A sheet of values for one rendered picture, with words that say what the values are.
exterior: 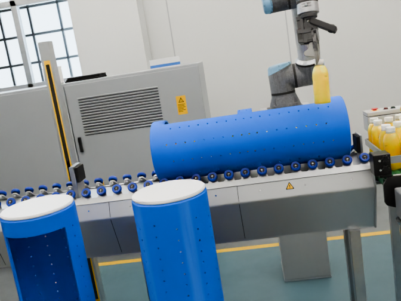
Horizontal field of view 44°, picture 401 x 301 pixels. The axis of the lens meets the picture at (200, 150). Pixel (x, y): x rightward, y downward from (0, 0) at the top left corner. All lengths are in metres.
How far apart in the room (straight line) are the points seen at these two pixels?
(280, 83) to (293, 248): 1.04
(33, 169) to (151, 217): 2.60
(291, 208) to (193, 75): 1.83
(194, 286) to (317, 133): 0.84
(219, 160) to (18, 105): 2.37
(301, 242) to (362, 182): 1.07
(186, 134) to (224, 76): 2.92
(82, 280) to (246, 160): 0.85
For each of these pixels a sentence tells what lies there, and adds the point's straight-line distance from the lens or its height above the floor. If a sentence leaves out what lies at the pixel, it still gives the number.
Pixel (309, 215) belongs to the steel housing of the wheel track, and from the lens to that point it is 2.30.
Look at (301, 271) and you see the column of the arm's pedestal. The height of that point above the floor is 0.06.
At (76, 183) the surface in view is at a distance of 2.43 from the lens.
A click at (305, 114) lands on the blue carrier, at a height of 1.19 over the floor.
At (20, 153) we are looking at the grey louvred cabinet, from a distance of 4.28.
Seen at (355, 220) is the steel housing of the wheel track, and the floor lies 0.67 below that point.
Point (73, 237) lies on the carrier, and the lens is 1.97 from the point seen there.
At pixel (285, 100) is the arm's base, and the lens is 3.06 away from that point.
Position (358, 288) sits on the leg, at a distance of 2.49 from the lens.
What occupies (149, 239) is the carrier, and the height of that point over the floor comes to 0.90.
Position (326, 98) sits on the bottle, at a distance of 2.10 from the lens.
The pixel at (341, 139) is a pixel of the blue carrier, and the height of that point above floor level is 1.06.
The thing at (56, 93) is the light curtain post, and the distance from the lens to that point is 2.76.
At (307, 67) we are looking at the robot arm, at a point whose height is 1.33.
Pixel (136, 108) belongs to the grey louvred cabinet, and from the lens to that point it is 3.91.
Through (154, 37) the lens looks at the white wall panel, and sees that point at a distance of 5.14.
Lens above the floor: 1.51
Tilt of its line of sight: 11 degrees down
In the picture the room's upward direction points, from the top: 9 degrees counter-clockwise
